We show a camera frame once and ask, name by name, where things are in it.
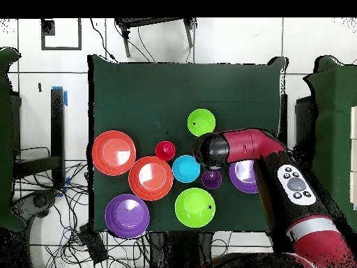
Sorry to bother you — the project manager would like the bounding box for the dark green side table cloth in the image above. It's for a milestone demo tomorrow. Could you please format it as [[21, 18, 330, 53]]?
[[303, 54, 357, 238], [0, 47, 26, 232]]

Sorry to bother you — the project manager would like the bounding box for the black square floor frame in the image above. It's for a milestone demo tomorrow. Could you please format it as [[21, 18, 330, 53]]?
[[40, 18, 82, 51]]

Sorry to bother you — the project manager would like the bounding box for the white box stack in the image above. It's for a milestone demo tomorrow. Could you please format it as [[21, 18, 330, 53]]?
[[349, 105, 357, 210]]

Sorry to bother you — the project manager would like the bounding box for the red plastic cup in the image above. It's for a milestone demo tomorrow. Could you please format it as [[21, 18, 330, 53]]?
[[155, 140, 176, 162]]

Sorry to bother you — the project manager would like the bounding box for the black metal frame stand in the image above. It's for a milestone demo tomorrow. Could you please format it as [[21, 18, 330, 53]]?
[[114, 17, 197, 59]]

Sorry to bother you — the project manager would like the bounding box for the large purple plastic bowl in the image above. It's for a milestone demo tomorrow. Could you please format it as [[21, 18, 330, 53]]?
[[105, 193, 151, 239], [229, 159, 260, 194]]

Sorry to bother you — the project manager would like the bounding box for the black power strip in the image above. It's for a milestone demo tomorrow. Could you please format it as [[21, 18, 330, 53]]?
[[78, 223, 109, 265]]

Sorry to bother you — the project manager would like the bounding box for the purple plastic cup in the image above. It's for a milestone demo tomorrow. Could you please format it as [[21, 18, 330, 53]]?
[[201, 169, 223, 190]]

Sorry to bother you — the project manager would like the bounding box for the small blue plastic bowl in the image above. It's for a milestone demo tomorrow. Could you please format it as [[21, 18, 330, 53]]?
[[172, 155, 201, 184]]

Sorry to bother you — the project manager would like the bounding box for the tangle of black cables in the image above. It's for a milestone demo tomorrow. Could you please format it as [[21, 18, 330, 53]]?
[[13, 146, 151, 268]]

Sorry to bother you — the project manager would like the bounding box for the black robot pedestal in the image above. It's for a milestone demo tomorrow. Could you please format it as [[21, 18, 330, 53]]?
[[149, 231, 213, 268]]

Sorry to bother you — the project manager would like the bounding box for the small green plastic bowl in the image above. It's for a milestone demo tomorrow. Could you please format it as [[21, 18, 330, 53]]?
[[187, 108, 216, 137]]

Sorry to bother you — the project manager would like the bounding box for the large green plastic bowl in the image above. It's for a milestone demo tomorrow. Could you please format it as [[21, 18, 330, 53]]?
[[174, 187, 216, 228]]

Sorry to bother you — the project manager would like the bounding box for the dark grey machine base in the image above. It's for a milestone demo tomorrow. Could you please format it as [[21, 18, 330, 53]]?
[[11, 189, 59, 223]]

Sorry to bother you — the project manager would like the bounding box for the thin black floor cable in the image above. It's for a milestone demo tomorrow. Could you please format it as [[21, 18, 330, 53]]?
[[89, 17, 119, 63]]

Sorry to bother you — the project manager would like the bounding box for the large orange plastic bowl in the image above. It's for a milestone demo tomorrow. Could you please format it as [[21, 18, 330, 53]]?
[[128, 156, 174, 202], [91, 130, 137, 177]]

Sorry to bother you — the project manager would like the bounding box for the black metal beam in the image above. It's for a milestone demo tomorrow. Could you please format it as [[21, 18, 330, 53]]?
[[50, 87, 66, 188], [13, 155, 61, 179]]

